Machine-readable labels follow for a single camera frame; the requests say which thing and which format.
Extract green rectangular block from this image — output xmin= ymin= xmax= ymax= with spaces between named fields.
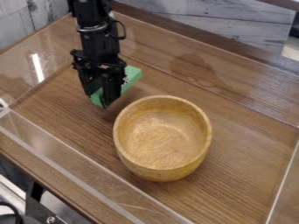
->
xmin=89 ymin=66 xmax=142 ymax=108

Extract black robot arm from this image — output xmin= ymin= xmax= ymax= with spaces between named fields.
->
xmin=68 ymin=0 xmax=126 ymax=108

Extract brown wooden bowl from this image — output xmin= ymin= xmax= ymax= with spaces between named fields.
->
xmin=113 ymin=95 xmax=212 ymax=182

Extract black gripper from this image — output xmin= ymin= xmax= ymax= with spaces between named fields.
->
xmin=69 ymin=24 xmax=126 ymax=108

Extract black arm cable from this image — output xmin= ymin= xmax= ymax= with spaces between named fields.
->
xmin=105 ymin=16 xmax=128 ymax=41

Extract clear acrylic tray walls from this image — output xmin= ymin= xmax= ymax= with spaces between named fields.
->
xmin=0 ymin=8 xmax=299 ymax=224

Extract black cable on floor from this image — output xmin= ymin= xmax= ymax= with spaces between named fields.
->
xmin=0 ymin=200 xmax=24 ymax=224

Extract black table leg frame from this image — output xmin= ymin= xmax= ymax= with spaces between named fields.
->
xmin=24 ymin=182 xmax=66 ymax=224

